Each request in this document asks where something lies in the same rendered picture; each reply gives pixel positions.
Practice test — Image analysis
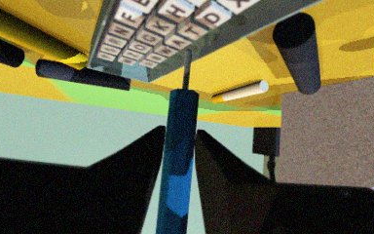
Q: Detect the small keyboard with keys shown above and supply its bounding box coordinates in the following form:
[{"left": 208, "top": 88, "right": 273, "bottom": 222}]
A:
[{"left": 86, "top": 0, "right": 326, "bottom": 84}]

